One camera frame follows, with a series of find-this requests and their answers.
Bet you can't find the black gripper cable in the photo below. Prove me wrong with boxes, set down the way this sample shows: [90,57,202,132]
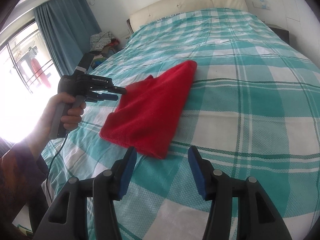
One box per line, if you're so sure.
[47,133,69,181]

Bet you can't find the white wardrobe doors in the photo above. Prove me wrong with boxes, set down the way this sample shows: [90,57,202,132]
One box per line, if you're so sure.
[283,0,320,66]

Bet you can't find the person's left hand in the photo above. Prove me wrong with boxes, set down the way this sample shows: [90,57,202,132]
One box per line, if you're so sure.
[37,92,86,139]

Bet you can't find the pile of clothes in corner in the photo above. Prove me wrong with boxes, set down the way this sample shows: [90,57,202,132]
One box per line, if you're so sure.
[89,31,120,69]

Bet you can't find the white wall switch panel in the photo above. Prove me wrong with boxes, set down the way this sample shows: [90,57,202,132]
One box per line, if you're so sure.
[252,0,270,10]

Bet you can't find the dark wooden nightstand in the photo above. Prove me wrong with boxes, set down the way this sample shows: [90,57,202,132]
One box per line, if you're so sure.
[266,23,290,45]

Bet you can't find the red knitted sweater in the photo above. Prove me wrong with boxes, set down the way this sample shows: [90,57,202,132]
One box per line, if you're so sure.
[99,60,197,159]

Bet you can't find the cream padded headboard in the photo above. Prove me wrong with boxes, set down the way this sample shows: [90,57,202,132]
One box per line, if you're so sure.
[127,0,248,33]

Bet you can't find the blue window curtain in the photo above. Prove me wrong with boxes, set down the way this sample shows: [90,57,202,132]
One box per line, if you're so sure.
[33,0,101,75]

